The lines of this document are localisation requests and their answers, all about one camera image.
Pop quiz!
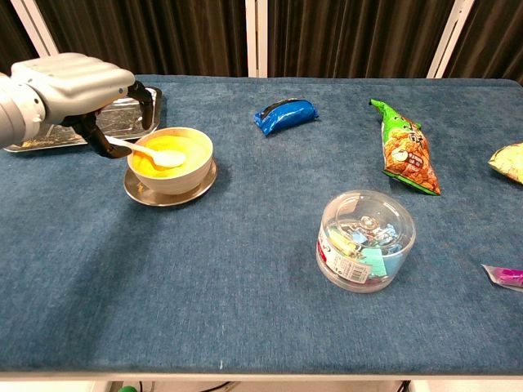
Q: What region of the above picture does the orange bowl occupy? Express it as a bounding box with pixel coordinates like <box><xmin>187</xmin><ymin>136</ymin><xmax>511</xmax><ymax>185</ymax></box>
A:
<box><xmin>127</xmin><ymin>127</ymin><xmax>215</xmax><ymax>196</ymax></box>

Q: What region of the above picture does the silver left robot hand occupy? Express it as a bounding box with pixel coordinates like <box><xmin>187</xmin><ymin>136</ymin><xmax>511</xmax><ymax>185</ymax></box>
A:
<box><xmin>10</xmin><ymin>51</ymin><xmax>154</xmax><ymax>160</ymax></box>

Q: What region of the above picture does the silver metal tray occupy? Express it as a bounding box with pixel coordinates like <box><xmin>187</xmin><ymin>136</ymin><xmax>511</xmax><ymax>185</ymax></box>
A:
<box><xmin>2</xmin><ymin>86</ymin><xmax>163</xmax><ymax>154</ymax></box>

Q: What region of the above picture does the blue table cloth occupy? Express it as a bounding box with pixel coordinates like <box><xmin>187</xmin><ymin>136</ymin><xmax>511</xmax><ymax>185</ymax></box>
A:
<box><xmin>0</xmin><ymin>73</ymin><xmax>523</xmax><ymax>375</ymax></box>

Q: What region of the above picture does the white plastic spoon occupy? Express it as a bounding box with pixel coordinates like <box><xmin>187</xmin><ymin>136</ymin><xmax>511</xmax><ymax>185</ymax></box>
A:
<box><xmin>105</xmin><ymin>136</ymin><xmax>186</xmax><ymax>169</ymax></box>

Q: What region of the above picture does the round steel saucer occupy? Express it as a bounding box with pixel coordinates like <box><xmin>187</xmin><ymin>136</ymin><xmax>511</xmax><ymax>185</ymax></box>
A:
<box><xmin>123</xmin><ymin>158</ymin><xmax>219</xmax><ymax>207</ymax></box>

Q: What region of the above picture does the yellow snack bag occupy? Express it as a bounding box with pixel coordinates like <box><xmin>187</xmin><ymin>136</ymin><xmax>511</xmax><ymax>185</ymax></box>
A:
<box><xmin>487</xmin><ymin>142</ymin><xmax>523</xmax><ymax>185</ymax></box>

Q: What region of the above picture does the dark pleated curtain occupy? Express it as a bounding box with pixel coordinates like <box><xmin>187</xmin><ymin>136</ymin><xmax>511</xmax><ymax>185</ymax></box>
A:
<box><xmin>34</xmin><ymin>0</ymin><xmax>248</xmax><ymax>78</ymax></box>
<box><xmin>266</xmin><ymin>0</ymin><xmax>455</xmax><ymax>79</ymax></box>
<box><xmin>0</xmin><ymin>0</ymin><xmax>40</xmax><ymax>76</ymax></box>
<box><xmin>442</xmin><ymin>0</ymin><xmax>523</xmax><ymax>85</ymax></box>

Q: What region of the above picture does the green orange snack bag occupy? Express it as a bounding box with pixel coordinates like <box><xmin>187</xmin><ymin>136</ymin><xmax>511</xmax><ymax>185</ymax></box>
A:
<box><xmin>369</xmin><ymin>98</ymin><xmax>442</xmax><ymax>197</ymax></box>

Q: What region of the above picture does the blue snack packet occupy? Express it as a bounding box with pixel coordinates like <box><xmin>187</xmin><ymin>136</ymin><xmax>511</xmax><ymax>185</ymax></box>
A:
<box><xmin>253</xmin><ymin>97</ymin><xmax>320</xmax><ymax>137</ymax></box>

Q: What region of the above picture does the white frame post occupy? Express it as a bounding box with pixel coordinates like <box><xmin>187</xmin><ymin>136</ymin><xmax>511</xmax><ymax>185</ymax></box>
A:
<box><xmin>426</xmin><ymin>0</ymin><xmax>476</xmax><ymax>79</ymax></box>
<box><xmin>9</xmin><ymin>0</ymin><xmax>59</xmax><ymax>57</ymax></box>
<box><xmin>244</xmin><ymin>0</ymin><xmax>269</xmax><ymax>78</ymax></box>

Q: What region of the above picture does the clear round clip container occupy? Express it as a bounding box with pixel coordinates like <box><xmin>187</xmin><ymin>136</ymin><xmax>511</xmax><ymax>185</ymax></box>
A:
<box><xmin>315</xmin><ymin>189</ymin><xmax>417</xmax><ymax>295</ymax></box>

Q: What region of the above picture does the pink sachet clear wrapper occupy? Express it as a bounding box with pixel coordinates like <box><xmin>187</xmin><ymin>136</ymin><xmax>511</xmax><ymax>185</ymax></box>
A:
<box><xmin>481</xmin><ymin>263</ymin><xmax>523</xmax><ymax>292</ymax></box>

